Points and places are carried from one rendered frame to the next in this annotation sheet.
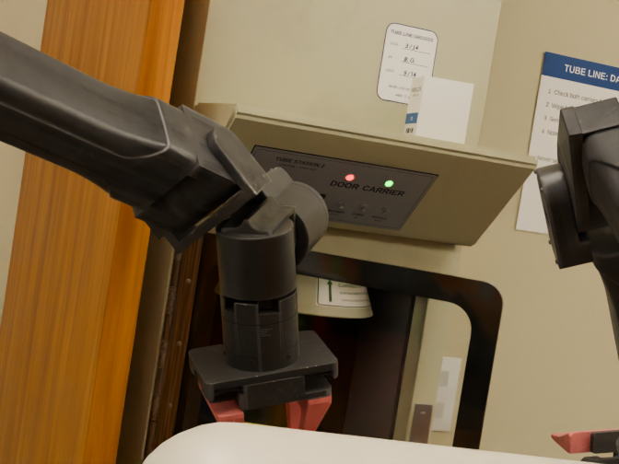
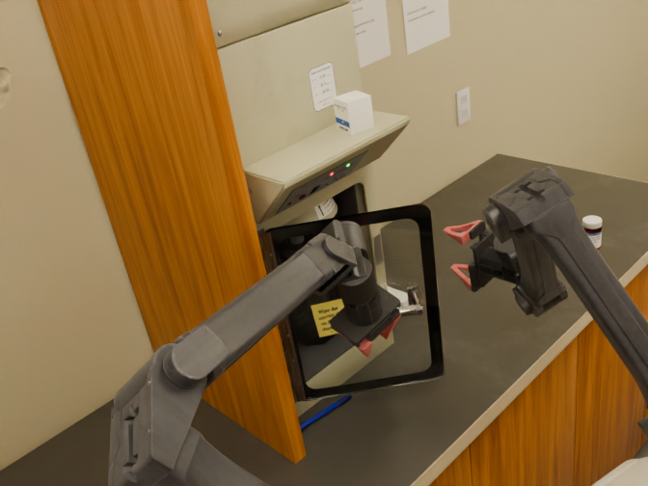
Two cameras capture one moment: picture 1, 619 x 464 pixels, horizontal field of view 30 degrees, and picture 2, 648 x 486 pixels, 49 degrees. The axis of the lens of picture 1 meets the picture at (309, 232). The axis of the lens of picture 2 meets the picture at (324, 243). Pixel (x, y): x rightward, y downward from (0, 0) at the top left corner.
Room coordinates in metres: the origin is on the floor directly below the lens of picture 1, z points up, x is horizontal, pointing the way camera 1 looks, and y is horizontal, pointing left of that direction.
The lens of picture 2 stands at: (0.00, 0.31, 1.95)
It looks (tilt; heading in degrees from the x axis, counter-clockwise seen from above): 29 degrees down; 344
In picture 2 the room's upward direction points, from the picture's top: 10 degrees counter-clockwise
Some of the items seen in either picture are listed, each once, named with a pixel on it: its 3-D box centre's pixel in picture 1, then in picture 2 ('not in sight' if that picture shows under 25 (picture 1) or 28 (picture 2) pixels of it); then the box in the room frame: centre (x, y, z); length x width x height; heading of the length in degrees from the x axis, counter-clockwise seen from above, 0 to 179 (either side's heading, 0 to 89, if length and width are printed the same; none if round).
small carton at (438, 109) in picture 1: (437, 110); (353, 112); (1.15, -0.11, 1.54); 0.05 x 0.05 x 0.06; 9
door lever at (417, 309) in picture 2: not in sight; (398, 307); (1.01, -0.09, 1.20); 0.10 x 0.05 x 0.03; 74
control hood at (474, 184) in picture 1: (361, 181); (332, 168); (1.12, -0.04, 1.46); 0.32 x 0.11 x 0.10; 114
